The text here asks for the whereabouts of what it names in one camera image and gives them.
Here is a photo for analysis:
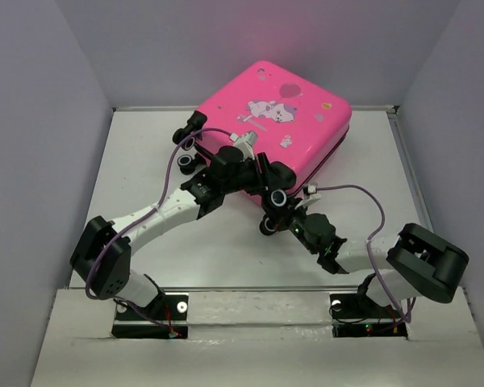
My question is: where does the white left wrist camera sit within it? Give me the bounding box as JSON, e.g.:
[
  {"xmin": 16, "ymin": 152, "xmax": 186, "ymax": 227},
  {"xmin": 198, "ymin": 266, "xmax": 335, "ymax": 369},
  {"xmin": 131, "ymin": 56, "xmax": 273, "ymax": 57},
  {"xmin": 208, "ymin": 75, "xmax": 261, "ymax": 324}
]
[{"xmin": 228, "ymin": 131, "xmax": 258, "ymax": 160}]

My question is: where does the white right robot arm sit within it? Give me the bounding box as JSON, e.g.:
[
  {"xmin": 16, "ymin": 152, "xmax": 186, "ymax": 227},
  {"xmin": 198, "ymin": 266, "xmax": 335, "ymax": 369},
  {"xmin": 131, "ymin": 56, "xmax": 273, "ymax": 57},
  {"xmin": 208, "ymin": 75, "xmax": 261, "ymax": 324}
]
[{"xmin": 273, "ymin": 207, "xmax": 469, "ymax": 316}]

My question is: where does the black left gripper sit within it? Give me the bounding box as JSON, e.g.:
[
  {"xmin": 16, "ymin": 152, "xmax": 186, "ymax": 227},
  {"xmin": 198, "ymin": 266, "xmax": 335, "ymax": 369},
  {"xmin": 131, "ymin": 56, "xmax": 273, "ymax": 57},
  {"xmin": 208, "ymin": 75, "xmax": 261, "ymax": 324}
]
[{"xmin": 222, "ymin": 152, "xmax": 290, "ymax": 196}]

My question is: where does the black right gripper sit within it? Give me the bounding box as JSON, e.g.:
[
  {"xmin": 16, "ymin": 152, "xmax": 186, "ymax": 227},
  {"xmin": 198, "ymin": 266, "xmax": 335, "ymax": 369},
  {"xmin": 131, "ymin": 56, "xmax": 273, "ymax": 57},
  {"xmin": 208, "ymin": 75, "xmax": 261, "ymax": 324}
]
[{"xmin": 261, "ymin": 198, "xmax": 318, "ymax": 255}]

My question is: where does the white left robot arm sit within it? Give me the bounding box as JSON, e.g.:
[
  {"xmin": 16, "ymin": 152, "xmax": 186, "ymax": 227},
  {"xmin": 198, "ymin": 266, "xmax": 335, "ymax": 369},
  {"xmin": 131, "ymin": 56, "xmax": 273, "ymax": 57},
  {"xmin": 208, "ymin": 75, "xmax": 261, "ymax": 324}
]
[{"xmin": 70, "ymin": 146, "xmax": 273, "ymax": 319}]

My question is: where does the pink hard-shell suitcase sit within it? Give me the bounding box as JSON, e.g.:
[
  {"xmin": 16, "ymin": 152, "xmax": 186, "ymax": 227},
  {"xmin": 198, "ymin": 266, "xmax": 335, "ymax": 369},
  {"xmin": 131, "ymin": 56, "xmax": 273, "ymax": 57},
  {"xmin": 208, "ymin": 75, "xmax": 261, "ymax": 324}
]
[{"xmin": 173, "ymin": 60, "xmax": 352, "ymax": 195}]

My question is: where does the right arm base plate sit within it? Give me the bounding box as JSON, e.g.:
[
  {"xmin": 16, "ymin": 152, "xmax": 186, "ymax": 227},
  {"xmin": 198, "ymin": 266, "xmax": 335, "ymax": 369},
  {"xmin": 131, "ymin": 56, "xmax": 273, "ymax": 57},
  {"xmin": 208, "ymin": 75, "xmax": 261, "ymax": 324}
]
[{"xmin": 328, "ymin": 293, "xmax": 408, "ymax": 339}]

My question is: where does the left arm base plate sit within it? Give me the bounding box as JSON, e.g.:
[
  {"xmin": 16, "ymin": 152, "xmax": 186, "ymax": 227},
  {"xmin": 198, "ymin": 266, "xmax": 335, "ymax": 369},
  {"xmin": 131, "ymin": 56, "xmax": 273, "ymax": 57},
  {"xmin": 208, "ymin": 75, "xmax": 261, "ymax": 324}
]
[{"xmin": 111, "ymin": 292, "xmax": 189, "ymax": 339}]

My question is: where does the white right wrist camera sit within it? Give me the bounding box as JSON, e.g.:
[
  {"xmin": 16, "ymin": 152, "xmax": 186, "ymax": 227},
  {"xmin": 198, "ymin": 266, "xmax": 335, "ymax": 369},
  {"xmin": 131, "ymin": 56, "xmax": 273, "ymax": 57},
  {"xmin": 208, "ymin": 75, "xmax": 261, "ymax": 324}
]
[{"xmin": 295, "ymin": 183, "xmax": 322, "ymax": 210}]

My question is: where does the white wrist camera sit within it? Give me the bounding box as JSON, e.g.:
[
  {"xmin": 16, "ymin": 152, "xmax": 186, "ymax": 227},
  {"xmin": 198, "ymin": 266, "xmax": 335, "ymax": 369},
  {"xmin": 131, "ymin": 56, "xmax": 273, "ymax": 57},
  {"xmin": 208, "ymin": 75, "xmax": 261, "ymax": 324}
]
[
  {"xmin": 295, "ymin": 183, "xmax": 322, "ymax": 210},
  {"xmin": 228, "ymin": 131, "xmax": 258, "ymax": 160}
]

